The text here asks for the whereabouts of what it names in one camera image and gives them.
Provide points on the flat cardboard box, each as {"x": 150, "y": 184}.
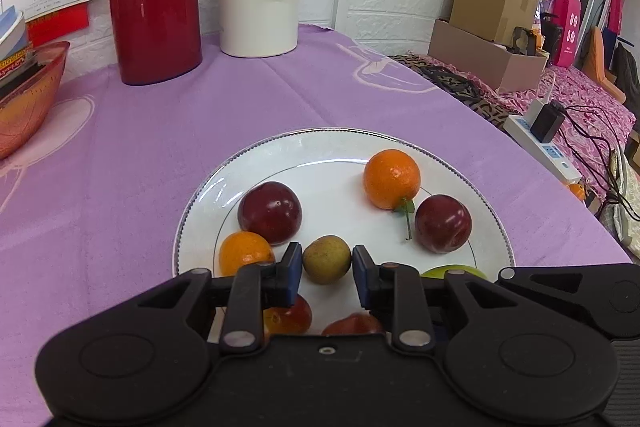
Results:
{"x": 475, "y": 57}

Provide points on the purple tablecloth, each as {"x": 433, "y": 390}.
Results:
{"x": 150, "y": 132}

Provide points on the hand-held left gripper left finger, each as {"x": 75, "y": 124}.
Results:
{"x": 292, "y": 277}

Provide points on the white power strip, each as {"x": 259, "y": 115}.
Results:
{"x": 555, "y": 154}

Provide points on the orange glass bowl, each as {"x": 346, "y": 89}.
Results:
{"x": 27, "y": 112}

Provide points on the white plate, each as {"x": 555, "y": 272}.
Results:
{"x": 330, "y": 162}

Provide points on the bright red plum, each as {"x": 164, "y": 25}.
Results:
{"x": 352, "y": 326}

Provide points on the orange tangerine with leaf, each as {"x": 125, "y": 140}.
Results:
{"x": 391, "y": 178}

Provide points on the red and yellow plum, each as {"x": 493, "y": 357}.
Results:
{"x": 292, "y": 318}

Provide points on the green jujube fruit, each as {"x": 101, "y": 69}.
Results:
{"x": 452, "y": 273}

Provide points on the pink gift bag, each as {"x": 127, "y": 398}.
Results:
{"x": 567, "y": 22}

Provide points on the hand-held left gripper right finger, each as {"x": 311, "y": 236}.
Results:
{"x": 362, "y": 277}

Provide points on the brown patterned blanket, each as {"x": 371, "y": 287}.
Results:
{"x": 450, "y": 82}

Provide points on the orange cushion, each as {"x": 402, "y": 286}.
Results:
{"x": 597, "y": 62}

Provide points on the large brown longan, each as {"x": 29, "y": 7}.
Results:
{"x": 327, "y": 259}

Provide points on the dark red plum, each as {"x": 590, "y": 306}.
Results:
{"x": 270, "y": 212}
{"x": 443, "y": 223}

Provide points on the red wall poster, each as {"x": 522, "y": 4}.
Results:
{"x": 60, "y": 24}

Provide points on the black power adapter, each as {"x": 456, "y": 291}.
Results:
{"x": 546, "y": 123}

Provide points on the pink floral blanket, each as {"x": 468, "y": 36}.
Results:
{"x": 595, "y": 102}

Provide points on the small orange kumquat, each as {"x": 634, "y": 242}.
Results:
{"x": 245, "y": 252}

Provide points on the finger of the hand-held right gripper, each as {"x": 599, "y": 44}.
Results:
{"x": 520, "y": 282}

